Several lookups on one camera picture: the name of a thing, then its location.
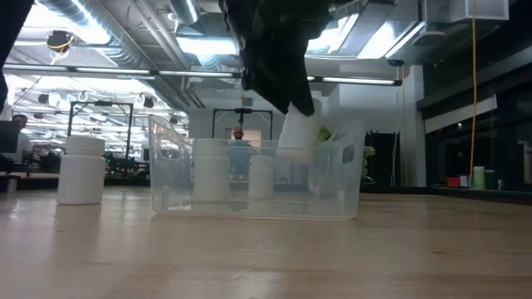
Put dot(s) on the black monitor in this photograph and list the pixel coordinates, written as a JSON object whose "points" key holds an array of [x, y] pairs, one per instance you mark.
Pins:
{"points": [[8, 137]]}

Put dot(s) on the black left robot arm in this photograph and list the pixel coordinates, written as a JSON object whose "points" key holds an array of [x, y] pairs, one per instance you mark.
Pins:
{"points": [[8, 25]]}

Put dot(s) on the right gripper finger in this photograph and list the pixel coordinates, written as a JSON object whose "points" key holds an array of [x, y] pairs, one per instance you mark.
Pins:
{"points": [[266, 87], [303, 97]]}

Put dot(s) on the dark green cup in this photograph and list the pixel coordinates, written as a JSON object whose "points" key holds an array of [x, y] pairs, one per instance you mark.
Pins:
{"points": [[490, 179]]}

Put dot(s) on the long LED light bar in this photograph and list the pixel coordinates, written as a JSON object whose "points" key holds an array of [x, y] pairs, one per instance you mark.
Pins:
{"points": [[116, 70]]}

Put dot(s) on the green artificial plant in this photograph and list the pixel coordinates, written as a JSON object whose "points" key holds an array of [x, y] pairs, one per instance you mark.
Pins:
{"points": [[325, 133]]}

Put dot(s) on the light green cup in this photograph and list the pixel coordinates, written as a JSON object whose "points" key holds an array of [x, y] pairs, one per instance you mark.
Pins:
{"points": [[479, 177]]}

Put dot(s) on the red box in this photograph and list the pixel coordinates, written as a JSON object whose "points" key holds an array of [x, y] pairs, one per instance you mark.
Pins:
{"points": [[453, 182]]}

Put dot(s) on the black robot station frame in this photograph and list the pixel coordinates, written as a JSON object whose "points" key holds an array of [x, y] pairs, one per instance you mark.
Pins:
{"points": [[243, 111], [99, 103]]}

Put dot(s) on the clear plastic basket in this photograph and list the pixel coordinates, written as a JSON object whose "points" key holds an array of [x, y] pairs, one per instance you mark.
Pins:
{"points": [[174, 199]]}

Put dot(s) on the black cabinet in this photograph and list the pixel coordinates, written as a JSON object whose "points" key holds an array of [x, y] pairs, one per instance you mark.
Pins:
{"points": [[382, 162]]}

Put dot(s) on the white pill bottle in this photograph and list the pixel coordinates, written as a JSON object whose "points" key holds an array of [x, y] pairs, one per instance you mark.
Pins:
{"points": [[261, 178], [211, 174], [297, 139], [81, 174]]}

